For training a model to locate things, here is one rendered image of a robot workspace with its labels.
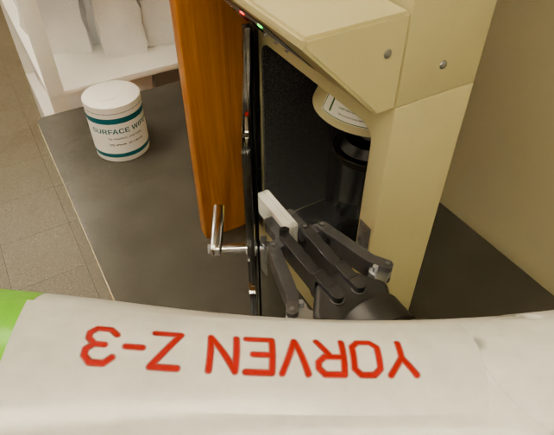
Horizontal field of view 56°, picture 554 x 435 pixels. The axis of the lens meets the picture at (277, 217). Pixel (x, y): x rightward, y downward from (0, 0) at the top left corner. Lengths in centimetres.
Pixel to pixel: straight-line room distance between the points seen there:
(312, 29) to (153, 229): 72
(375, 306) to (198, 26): 52
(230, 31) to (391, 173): 37
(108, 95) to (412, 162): 82
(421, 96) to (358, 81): 10
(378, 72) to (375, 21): 5
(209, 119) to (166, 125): 52
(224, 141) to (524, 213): 58
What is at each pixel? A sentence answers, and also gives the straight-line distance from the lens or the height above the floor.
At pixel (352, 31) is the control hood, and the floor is 151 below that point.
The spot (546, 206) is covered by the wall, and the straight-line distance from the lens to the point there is 105.
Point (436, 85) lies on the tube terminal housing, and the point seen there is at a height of 142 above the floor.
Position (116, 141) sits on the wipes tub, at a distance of 126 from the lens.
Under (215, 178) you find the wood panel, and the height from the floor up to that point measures 109.
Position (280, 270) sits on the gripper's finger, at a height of 129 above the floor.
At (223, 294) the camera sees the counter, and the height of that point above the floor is 94.
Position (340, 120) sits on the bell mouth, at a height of 133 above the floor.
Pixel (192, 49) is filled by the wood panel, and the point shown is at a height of 134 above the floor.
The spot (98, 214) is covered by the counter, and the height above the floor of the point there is 94.
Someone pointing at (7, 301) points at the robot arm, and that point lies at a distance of 29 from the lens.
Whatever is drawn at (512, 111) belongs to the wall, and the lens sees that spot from 103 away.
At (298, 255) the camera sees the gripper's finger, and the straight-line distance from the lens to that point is 54.
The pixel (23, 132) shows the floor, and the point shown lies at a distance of 338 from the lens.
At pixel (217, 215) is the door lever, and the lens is 71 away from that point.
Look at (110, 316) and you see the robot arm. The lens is 27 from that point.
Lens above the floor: 169
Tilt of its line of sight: 43 degrees down
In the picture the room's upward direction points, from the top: straight up
